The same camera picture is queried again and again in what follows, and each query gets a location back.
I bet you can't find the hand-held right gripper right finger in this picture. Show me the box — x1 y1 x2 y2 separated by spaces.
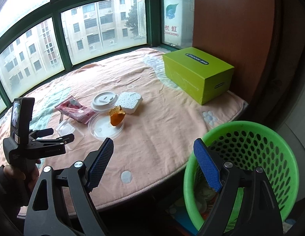
193 138 283 236

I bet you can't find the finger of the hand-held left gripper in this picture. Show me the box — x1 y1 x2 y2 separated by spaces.
31 128 54 138
35 134 75 148

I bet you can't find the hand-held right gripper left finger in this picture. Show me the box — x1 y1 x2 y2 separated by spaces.
24 138 114 236

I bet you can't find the clear square plastic tray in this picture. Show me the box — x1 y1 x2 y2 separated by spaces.
55 120 84 151

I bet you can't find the green plastic basket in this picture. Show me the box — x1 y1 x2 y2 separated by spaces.
183 121 299 231

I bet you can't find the person's left forearm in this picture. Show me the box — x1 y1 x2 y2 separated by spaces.
0 166 29 207

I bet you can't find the person's left hand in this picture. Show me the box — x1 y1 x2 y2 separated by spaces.
24 159 41 193

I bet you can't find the pink snack packet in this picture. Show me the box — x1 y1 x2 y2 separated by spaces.
55 97 95 124

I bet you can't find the clear round plastic lid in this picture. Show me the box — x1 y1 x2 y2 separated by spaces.
89 113 126 139

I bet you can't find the orange peel piece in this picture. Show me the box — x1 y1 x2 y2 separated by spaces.
109 106 126 127

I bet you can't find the pink printed blanket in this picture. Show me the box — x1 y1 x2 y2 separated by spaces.
0 47 249 213

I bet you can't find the white cup lid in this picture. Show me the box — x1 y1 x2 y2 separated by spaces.
91 91 118 113

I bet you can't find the white foam block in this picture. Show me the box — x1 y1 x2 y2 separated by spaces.
116 91 143 115

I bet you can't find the green cardboard box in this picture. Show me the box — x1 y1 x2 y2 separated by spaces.
162 47 235 106

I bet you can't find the beige apartment building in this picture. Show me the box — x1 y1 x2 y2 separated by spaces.
0 0 145 104

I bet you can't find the brown wooden wardrobe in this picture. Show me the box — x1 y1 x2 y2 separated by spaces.
193 0 305 128

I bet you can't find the white printed cardboard box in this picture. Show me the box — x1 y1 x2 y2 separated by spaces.
164 0 195 43

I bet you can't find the tree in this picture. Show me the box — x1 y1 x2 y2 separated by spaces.
124 2 139 37

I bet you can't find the white louvred panel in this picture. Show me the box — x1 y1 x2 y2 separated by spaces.
136 0 145 37

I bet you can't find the green window frame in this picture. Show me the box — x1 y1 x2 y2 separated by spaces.
0 0 195 118

